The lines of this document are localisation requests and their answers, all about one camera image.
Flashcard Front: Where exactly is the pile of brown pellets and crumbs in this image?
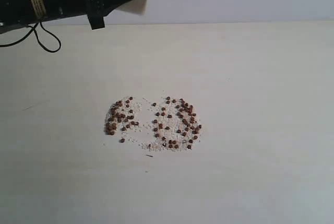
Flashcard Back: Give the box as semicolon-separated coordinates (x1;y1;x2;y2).
103;96;203;151

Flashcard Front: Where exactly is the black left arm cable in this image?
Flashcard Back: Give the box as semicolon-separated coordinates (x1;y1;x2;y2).
0;0;62;53

